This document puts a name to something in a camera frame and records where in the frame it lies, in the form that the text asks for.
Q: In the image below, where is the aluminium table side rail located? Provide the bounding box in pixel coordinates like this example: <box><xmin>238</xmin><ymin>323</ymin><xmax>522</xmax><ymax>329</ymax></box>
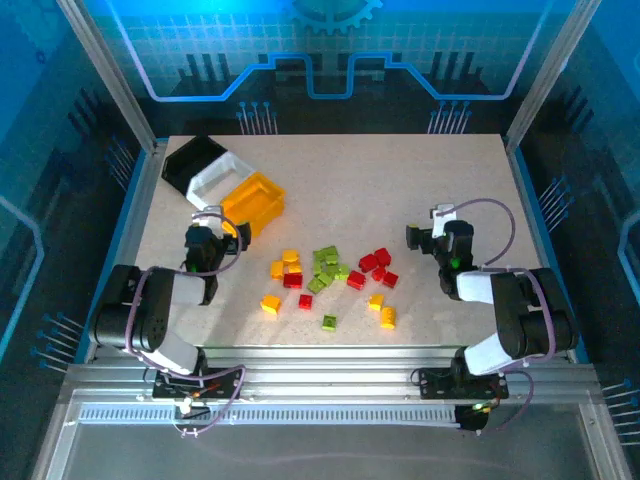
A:
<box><xmin>84</xmin><ymin>139</ymin><xmax>169</xmax><ymax>364</ymax></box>

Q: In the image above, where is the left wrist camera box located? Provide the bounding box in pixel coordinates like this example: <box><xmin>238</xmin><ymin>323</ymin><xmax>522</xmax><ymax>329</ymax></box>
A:
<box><xmin>202</xmin><ymin>203</ymin><xmax>225</xmax><ymax>236</ymax></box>

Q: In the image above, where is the blue table border strip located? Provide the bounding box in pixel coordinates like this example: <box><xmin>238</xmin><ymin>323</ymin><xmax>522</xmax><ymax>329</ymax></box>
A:
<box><xmin>73</xmin><ymin>147</ymin><xmax>149</xmax><ymax>364</ymax></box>
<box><xmin>507</xmin><ymin>147</ymin><xmax>589</xmax><ymax>364</ymax></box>

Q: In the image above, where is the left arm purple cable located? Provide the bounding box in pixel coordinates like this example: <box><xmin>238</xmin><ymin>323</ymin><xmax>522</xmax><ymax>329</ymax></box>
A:
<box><xmin>122</xmin><ymin>209</ymin><xmax>249</xmax><ymax>439</ymax></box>

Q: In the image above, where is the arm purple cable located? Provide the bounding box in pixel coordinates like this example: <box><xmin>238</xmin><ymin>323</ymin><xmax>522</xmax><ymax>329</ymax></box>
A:
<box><xmin>449</xmin><ymin>197</ymin><xmax>559</xmax><ymax>436</ymax></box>
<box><xmin>122</xmin><ymin>209</ymin><xmax>249</xmax><ymax>439</ymax></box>

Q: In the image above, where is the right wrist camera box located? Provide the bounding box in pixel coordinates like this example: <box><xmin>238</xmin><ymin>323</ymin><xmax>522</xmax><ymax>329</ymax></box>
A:
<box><xmin>430</xmin><ymin>203</ymin><xmax>459</xmax><ymax>236</ymax></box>

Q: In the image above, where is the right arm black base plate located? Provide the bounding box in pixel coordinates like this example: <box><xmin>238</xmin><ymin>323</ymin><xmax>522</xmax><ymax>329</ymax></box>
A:
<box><xmin>417</xmin><ymin>367</ymin><xmax>509</xmax><ymax>401</ymax></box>

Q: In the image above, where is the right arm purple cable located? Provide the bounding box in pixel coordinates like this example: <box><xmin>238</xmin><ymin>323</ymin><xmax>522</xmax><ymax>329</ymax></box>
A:
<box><xmin>449</xmin><ymin>197</ymin><xmax>559</xmax><ymax>436</ymax></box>

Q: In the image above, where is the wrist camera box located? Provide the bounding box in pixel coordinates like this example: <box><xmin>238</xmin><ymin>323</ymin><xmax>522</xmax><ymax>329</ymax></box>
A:
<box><xmin>202</xmin><ymin>203</ymin><xmax>225</xmax><ymax>236</ymax></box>
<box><xmin>430</xmin><ymin>203</ymin><xmax>459</xmax><ymax>236</ymax></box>

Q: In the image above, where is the aluminium extrusion beam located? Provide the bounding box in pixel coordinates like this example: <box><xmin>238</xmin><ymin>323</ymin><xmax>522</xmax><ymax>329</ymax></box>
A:
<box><xmin>59</xmin><ymin>344</ymin><xmax>606</xmax><ymax>406</ymax></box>

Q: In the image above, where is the slotted cable tray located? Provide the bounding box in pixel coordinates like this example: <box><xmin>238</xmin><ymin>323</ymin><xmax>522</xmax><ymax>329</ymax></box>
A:
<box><xmin>77</xmin><ymin>405</ymin><xmax>464</xmax><ymax>427</ymax></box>

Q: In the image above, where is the small white connector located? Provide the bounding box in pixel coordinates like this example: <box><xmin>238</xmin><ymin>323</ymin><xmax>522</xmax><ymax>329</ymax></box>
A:
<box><xmin>173</xmin><ymin>398</ymin><xmax>211</xmax><ymax>422</ymax></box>

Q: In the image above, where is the black connector box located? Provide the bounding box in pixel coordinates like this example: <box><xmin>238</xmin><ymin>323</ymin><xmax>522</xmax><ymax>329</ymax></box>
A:
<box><xmin>454</xmin><ymin>402</ymin><xmax>499</xmax><ymax>435</ymax></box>

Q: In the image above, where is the black plastic bin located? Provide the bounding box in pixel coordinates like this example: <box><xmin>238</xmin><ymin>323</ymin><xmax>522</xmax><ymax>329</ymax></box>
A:
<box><xmin>163</xmin><ymin>135</ymin><xmax>229</xmax><ymax>194</ymax></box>

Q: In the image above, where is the yellow plastic bin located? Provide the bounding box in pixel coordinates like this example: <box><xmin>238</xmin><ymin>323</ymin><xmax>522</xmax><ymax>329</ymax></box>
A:
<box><xmin>219</xmin><ymin>172</ymin><xmax>288</xmax><ymax>239</ymax></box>

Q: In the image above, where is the aluminium frame post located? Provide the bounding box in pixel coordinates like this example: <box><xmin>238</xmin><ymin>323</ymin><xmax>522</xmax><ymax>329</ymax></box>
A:
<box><xmin>503</xmin><ymin>0</ymin><xmax>605</xmax><ymax>151</ymax></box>
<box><xmin>55</xmin><ymin>0</ymin><xmax>159</xmax><ymax>151</ymax></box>

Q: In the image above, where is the white plastic bin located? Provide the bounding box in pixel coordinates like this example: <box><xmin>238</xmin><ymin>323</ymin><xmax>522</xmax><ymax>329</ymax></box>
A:
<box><xmin>185</xmin><ymin>151</ymin><xmax>255</xmax><ymax>211</ymax></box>

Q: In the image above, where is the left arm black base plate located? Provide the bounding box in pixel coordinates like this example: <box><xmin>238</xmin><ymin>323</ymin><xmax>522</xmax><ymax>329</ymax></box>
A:
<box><xmin>152</xmin><ymin>367</ymin><xmax>244</xmax><ymax>401</ymax></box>

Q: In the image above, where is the grey aluminium-framed panel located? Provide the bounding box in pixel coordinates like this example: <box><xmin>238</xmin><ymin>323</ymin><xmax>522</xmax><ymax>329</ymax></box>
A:
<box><xmin>29</xmin><ymin>389</ymin><xmax>634</xmax><ymax>480</ymax></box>

